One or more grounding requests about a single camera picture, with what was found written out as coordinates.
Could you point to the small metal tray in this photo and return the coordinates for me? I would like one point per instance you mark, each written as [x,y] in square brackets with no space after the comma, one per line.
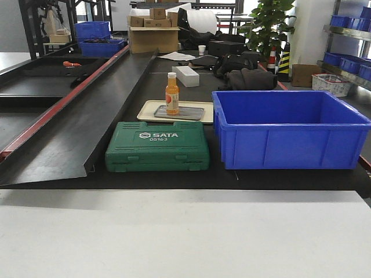
[186,113]

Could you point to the brown cardboard box on floor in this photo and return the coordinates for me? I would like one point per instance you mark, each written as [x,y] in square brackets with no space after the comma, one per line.
[302,74]

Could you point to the black yellow striped bollard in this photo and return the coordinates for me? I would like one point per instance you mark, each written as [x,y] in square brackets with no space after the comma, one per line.
[284,64]

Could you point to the orange juice bottle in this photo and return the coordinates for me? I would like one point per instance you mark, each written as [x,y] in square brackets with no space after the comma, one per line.
[172,95]

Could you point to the black equipment case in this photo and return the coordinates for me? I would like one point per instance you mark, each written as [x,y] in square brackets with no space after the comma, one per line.
[221,48]

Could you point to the white wire basket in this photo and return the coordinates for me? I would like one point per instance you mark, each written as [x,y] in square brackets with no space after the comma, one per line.
[331,83]

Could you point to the large blue plastic bin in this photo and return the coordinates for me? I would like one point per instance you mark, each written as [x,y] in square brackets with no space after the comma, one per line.
[287,129]

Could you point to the cream plastic tray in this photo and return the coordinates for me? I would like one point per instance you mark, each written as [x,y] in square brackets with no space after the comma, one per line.
[148,111]

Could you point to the red white traffic cone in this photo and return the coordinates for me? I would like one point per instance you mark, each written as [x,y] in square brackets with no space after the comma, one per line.
[272,60]

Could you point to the white paper cup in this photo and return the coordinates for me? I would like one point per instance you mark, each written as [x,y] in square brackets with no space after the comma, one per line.
[201,49]

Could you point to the upper blue stacked bin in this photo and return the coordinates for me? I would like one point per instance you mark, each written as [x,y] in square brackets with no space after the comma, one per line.
[92,30]

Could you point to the orange handled tool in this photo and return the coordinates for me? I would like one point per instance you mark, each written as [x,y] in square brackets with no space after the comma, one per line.
[68,64]

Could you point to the large open cardboard box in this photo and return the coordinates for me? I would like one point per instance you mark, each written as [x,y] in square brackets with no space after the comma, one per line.
[150,39]

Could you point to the green SATA tool case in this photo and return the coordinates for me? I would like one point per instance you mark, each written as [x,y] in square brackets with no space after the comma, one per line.
[137,146]

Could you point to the black sloped metal panel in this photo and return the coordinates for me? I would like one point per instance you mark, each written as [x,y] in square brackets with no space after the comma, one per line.
[67,139]

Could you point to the white rectangular box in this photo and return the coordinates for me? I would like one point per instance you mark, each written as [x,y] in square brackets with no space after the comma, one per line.
[187,76]

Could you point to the blue bin with cables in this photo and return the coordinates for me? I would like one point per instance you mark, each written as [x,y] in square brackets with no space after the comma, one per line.
[106,49]

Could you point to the dark grey bag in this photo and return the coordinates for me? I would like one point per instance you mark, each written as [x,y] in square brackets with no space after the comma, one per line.
[249,79]

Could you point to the green potted plant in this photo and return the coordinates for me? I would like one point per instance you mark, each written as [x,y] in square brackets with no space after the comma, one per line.
[269,26]

